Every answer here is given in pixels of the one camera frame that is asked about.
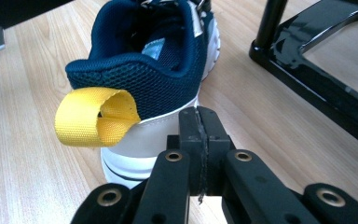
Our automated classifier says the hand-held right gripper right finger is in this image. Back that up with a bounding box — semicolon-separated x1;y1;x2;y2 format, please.
198;105;236;196

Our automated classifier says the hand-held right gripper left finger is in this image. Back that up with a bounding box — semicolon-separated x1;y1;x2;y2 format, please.
167;106;205;197

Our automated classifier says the navy and beige sneaker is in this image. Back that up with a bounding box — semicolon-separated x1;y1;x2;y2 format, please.
54;0;222;190

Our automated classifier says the red and black shoe rack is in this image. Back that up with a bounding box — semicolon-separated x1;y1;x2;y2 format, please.
249;0;358;154

